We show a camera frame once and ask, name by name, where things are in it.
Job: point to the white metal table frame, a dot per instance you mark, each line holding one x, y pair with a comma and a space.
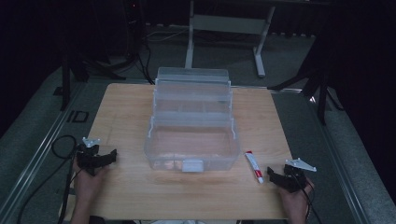
227, 24

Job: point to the person's right hand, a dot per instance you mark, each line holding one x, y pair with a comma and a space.
295, 199

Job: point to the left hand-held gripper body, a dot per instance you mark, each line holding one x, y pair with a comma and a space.
88, 154

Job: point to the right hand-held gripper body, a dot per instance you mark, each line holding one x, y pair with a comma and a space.
295, 177

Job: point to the person's left hand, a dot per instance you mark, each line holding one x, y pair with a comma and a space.
88, 182

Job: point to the black stand with thick legs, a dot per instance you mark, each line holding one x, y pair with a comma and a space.
67, 77

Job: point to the black tripod stand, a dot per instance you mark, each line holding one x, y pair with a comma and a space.
317, 84

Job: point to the red and white tube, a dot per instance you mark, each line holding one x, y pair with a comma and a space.
254, 166

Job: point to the clear plastic tiered storage box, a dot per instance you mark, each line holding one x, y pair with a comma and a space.
192, 130

